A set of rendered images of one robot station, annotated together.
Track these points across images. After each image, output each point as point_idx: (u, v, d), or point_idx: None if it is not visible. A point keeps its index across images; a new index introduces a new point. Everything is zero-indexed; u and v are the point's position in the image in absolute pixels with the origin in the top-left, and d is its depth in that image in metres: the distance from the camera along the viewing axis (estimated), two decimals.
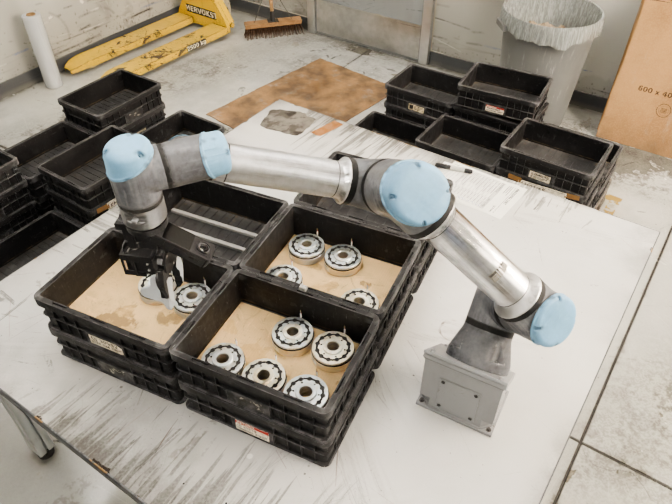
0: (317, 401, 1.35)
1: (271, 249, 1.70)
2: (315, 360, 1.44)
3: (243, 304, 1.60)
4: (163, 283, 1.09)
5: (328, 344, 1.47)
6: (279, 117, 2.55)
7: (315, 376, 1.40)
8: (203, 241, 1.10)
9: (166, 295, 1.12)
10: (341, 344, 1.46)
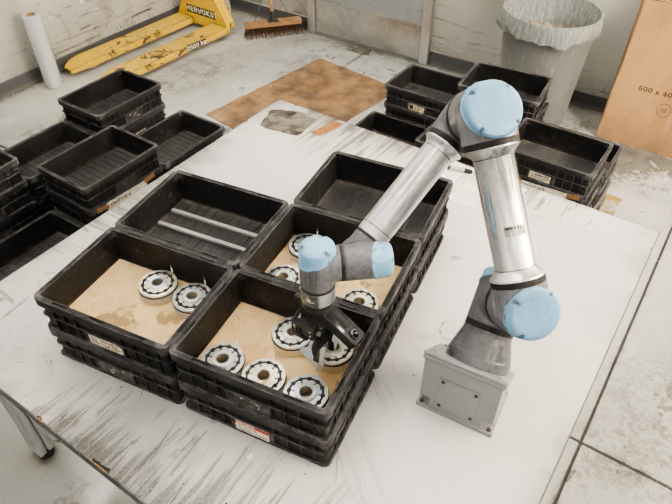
0: (317, 401, 1.35)
1: (271, 249, 1.70)
2: None
3: (243, 304, 1.60)
4: (316, 351, 1.35)
5: (328, 344, 1.47)
6: (279, 117, 2.55)
7: (315, 376, 1.40)
8: (356, 328, 1.34)
9: (317, 360, 1.38)
10: (341, 344, 1.46)
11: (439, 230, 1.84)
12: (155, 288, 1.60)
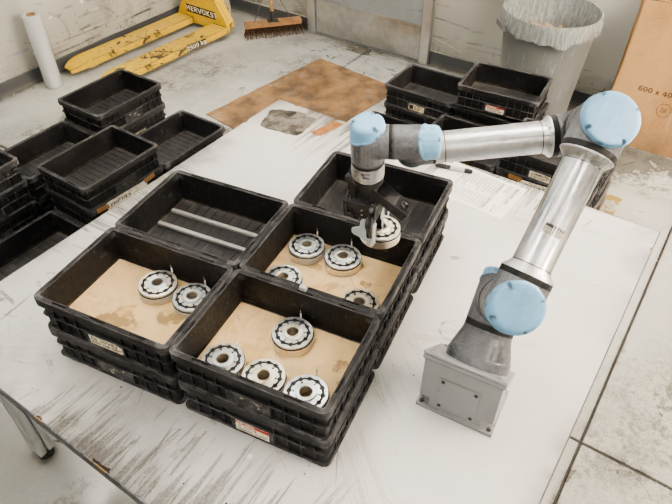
0: (317, 401, 1.35)
1: (271, 249, 1.70)
2: None
3: (243, 304, 1.60)
4: (370, 227, 1.44)
5: None
6: (279, 117, 2.55)
7: (315, 376, 1.40)
8: (405, 200, 1.43)
9: (370, 236, 1.47)
10: (388, 223, 1.56)
11: (439, 230, 1.84)
12: (155, 288, 1.60)
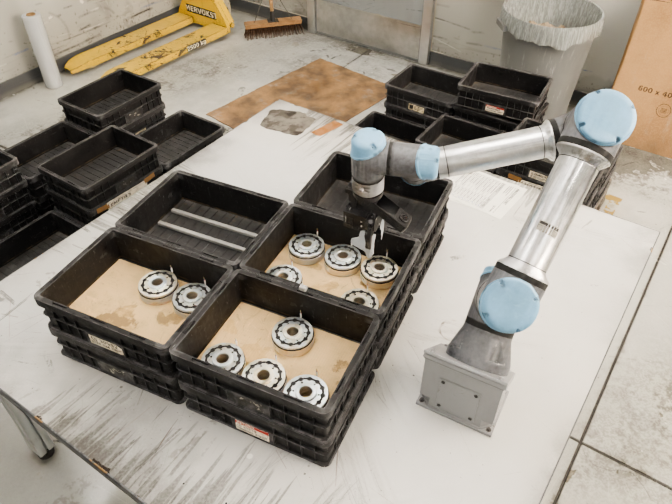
0: (317, 401, 1.35)
1: (271, 249, 1.70)
2: (366, 280, 1.64)
3: (243, 304, 1.60)
4: (369, 238, 1.47)
5: (374, 266, 1.67)
6: (279, 117, 2.55)
7: (315, 376, 1.40)
8: (404, 213, 1.46)
9: (369, 247, 1.50)
10: (386, 264, 1.66)
11: (439, 230, 1.84)
12: (155, 288, 1.60)
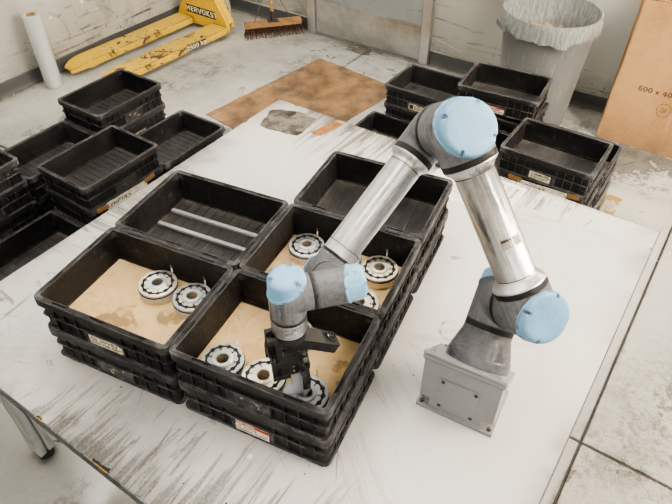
0: (317, 401, 1.35)
1: (271, 249, 1.70)
2: (366, 280, 1.64)
3: (243, 304, 1.60)
4: (310, 377, 1.30)
5: (374, 266, 1.67)
6: (279, 117, 2.55)
7: (315, 376, 1.39)
8: (328, 331, 1.33)
9: (309, 386, 1.32)
10: (386, 264, 1.66)
11: (439, 230, 1.84)
12: (155, 288, 1.60)
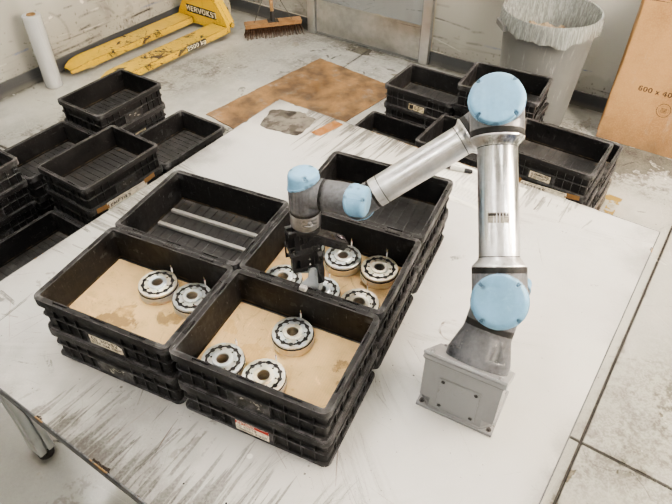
0: None
1: (271, 249, 1.70)
2: (366, 280, 1.64)
3: (243, 304, 1.60)
4: (324, 269, 1.54)
5: (374, 266, 1.67)
6: (279, 117, 2.55)
7: (328, 277, 1.63)
8: (337, 233, 1.57)
9: (323, 279, 1.56)
10: (386, 264, 1.66)
11: (439, 230, 1.84)
12: (155, 288, 1.60)
